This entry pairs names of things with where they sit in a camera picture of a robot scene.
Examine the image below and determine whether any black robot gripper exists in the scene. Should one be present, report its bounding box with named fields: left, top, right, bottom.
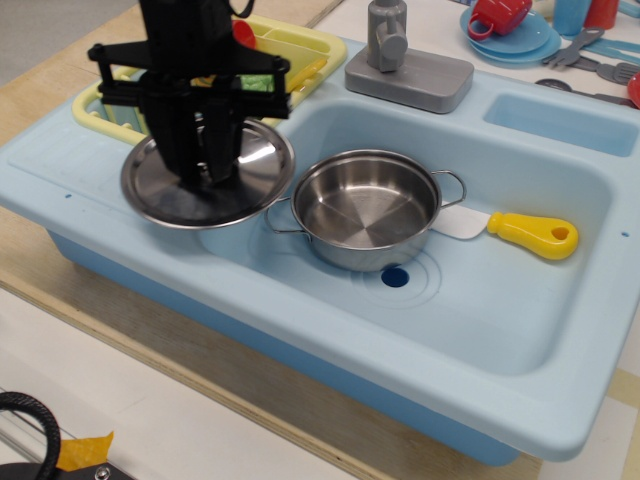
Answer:
left=88, top=1, right=290, bottom=184

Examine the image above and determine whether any blue toy utensil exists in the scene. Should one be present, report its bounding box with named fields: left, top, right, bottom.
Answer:
left=585, top=39, right=639, bottom=62

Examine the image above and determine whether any stainless steel pot lid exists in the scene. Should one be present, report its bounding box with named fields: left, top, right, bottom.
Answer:
left=120, top=120, right=295, bottom=230

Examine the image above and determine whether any dark grey toy ladle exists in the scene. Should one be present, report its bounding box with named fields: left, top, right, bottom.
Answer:
left=535, top=78, right=637, bottom=109

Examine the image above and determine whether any blue plastic cup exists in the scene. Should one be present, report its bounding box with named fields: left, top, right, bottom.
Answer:
left=552, top=0, right=591, bottom=36

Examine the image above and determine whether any red plastic cup in rack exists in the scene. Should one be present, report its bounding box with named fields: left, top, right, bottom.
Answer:
left=232, top=20, right=257, bottom=50

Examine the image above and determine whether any red plastic cup at back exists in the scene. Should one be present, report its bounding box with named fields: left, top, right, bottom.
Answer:
left=583, top=0, right=619, bottom=30

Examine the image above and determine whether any grey toy faucet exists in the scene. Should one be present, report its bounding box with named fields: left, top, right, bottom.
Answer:
left=345, top=1, right=474, bottom=114

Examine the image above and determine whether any grey toy fork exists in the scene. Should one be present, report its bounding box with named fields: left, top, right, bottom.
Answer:
left=543, top=27, right=605, bottom=68

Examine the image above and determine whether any yellow dish drying rack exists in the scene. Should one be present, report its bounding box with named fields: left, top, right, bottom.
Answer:
left=71, top=16, right=347, bottom=145

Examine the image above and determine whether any green toy vegetable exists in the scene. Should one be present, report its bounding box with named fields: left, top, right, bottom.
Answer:
left=192, top=73, right=276, bottom=95

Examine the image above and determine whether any black braided cable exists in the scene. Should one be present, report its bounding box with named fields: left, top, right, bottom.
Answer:
left=0, top=391, right=62, bottom=480

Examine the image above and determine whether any grey toy spatula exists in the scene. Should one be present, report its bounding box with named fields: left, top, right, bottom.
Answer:
left=572, top=57, right=639, bottom=85

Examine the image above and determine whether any red mug on plates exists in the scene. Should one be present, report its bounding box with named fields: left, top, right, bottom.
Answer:
left=467, top=0, right=532, bottom=41

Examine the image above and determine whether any yellow tape piece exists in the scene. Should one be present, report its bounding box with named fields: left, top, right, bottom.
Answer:
left=56, top=432, right=114, bottom=472

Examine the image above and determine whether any light blue toy sink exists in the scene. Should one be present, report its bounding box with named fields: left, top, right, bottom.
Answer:
left=1, top=71, right=639, bottom=465

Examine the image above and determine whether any yellow handled toy knife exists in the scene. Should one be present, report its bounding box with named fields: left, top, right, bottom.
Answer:
left=431, top=205, right=579, bottom=261

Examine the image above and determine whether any blue plastic plate stack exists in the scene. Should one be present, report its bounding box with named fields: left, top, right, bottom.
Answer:
left=459, top=8, right=562, bottom=65

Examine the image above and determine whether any yellow toy utensil in rack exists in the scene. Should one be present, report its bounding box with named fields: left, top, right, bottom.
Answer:
left=286, top=58, right=328, bottom=95

